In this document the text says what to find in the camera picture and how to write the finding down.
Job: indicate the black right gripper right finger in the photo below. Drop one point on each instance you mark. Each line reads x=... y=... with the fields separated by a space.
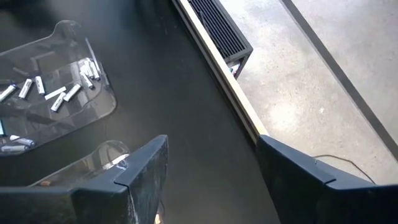
x=295 y=186

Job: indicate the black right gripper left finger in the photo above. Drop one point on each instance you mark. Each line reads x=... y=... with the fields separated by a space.
x=136 y=186

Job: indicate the clear plastic bin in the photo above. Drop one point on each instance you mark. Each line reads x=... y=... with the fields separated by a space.
x=93 y=165
x=93 y=102

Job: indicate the dark batteries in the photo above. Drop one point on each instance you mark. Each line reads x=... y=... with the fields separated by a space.
x=7 y=92

